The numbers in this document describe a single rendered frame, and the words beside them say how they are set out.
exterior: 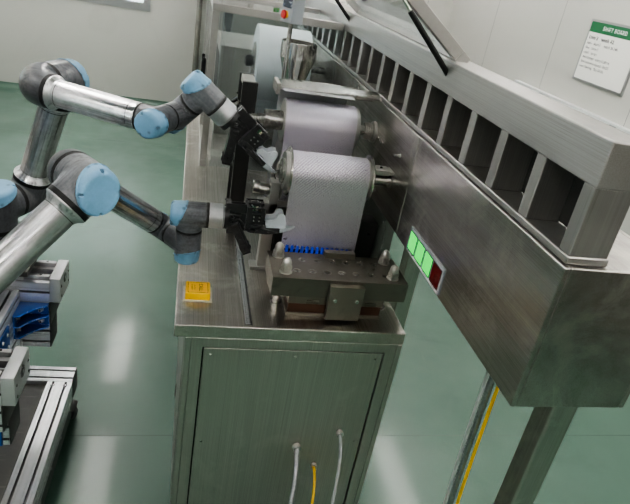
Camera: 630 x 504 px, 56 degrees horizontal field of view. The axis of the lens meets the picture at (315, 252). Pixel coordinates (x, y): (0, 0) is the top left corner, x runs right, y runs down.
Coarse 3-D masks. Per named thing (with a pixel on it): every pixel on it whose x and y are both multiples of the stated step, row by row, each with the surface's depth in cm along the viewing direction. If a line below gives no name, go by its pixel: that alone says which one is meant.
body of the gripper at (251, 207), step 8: (248, 200) 176; (232, 208) 172; (240, 208) 172; (248, 208) 171; (256, 208) 171; (264, 208) 172; (232, 216) 174; (240, 216) 174; (248, 216) 172; (256, 216) 174; (264, 216) 174; (224, 224) 172; (240, 224) 175; (248, 224) 173; (256, 224) 175
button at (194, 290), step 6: (186, 282) 174; (192, 282) 174; (198, 282) 175; (204, 282) 176; (186, 288) 171; (192, 288) 171; (198, 288) 172; (204, 288) 172; (186, 294) 169; (192, 294) 169; (198, 294) 170; (204, 294) 170
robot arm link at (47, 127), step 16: (48, 64) 167; (64, 64) 172; (80, 64) 178; (80, 80) 176; (48, 112) 177; (64, 112) 178; (32, 128) 182; (48, 128) 180; (32, 144) 183; (48, 144) 184; (32, 160) 186; (48, 160) 188; (16, 176) 188; (32, 176) 189; (32, 192) 191; (32, 208) 193
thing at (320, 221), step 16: (288, 208) 177; (304, 208) 177; (320, 208) 178; (336, 208) 179; (352, 208) 180; (288, 224) 179; (304, 224) 180; (320, 224) 181; (336, 224) 182; (352, 224) 183; (288, 240) 181; (304, 240) 182; (320, 240) 183; (336, 240) 184; (352, 240) 185
